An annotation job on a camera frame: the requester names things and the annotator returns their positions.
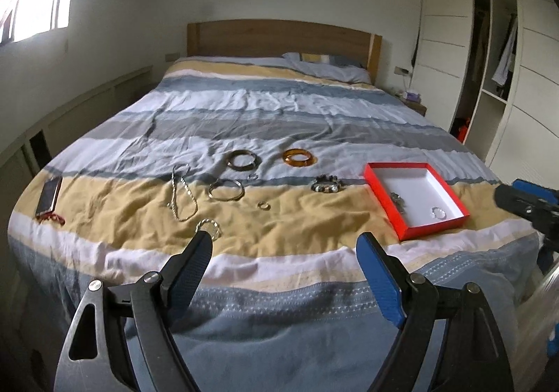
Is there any red bag in wardrobe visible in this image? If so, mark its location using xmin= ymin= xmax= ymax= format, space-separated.
xmin=452 ymin=118 xmax=471 ymax=143

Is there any silver watch in box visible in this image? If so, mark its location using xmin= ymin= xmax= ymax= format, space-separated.
xmin=390 ymin=193 xmax=406 ymax=214

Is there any hanging white shirt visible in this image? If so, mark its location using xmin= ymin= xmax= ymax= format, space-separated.
xmin=492 ymin=16 xmax=518 ymax=87

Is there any wooden nightstand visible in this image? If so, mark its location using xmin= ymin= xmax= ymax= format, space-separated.
xmin=401 ymin=99 xmax=427 ymax=117

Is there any wall socket panel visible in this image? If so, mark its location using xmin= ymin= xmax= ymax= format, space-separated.
xmin=394 ymin=67 xmax=409 ymax=76

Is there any twisted silver bracelet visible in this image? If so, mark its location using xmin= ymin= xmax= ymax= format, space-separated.
xmin=194 ymin=218 xmax=223 ymax=242

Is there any thin silver bangle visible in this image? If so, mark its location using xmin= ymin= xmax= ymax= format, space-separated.
xmin=206 ymin=178 xmax=245 ymax=202

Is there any wooden headboard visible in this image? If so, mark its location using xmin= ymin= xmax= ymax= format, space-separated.
xmin=186 ymin=19 xmax=383 ymax=83

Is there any light blue pillow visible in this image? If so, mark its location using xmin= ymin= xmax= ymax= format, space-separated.
xmin=281 ymin=52 xmax=372 ymax=84

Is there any white wardrobe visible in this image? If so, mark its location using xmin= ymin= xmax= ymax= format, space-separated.
xmin=412 ymin=0 xmax=558 ymax=188

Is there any striped duvet cover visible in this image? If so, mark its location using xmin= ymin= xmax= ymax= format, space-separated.
xmin=8 ymin=58 xmax=539 ymax=391

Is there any dark brown bangle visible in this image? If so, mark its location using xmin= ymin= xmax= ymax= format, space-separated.
xmin=225 ymin=149 xmax=260 ymax=172

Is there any silver pearl necklace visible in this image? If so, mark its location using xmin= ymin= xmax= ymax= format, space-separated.
xmin=166 ymin=162 xmax=199 ymax=223

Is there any amber orange bangle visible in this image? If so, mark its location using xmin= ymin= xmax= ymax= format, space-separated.
xmin=281 ymin=148 xmax=317 ymax=168

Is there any red jewelry box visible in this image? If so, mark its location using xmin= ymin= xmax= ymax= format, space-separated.
xmin=364 ymin=162 xmax=470 ymax=241

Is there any smartphone with red strap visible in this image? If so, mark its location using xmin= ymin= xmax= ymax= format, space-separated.
xmin=35 ymin=176 xmax=65 ymax=225

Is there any low white wall cabinet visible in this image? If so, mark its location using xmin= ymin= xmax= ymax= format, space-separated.
xmin=0 ymin=65 xmax=155 ymax=183

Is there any beaded stone bracelet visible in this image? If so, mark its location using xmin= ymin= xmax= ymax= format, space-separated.
xmin=310 ymin=175 xmax=345 ymax=194

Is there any purple tissue box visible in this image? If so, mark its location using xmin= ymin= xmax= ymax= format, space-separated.
xmin=405 ymin=90 xmax=421 ymax=102

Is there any striped pillow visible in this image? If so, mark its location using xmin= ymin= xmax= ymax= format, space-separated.
xmin=299 ymin=53 xmax=363 ymax=68

